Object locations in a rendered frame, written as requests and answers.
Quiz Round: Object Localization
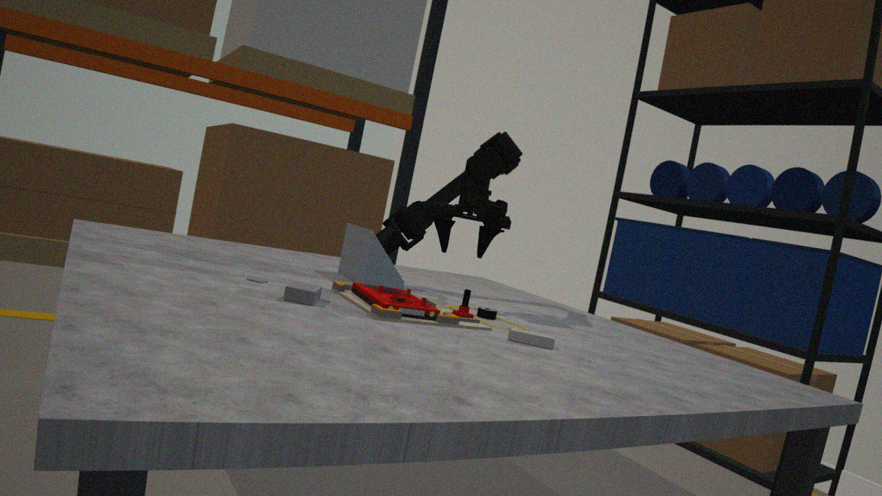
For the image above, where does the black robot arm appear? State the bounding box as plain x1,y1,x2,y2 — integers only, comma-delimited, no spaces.
375,132,522,255

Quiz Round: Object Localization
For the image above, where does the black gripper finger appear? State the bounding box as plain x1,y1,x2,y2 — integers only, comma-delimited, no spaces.
478,225,504,258
430,216,455,253

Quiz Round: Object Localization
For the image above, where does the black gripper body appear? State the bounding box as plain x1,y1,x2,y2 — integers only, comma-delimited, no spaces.
426,180,511,229

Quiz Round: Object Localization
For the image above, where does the black wheel with grey hub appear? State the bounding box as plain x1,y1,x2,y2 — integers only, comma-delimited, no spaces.
477,307,498,320

